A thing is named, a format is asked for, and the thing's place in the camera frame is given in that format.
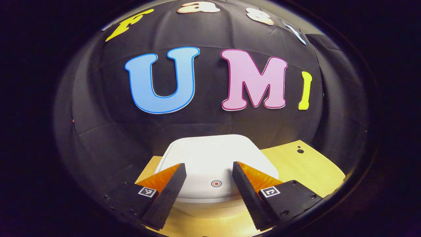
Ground black backdrop cloth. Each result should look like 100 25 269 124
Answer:
54 0 369 198

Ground grey desktop garbage bin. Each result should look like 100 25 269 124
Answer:
154 134 279 218

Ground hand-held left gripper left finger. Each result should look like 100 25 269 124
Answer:
104 163 187 231

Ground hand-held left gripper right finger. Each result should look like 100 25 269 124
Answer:
232 161 323 231

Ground wooden desktop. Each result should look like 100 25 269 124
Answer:
135 140 346 237

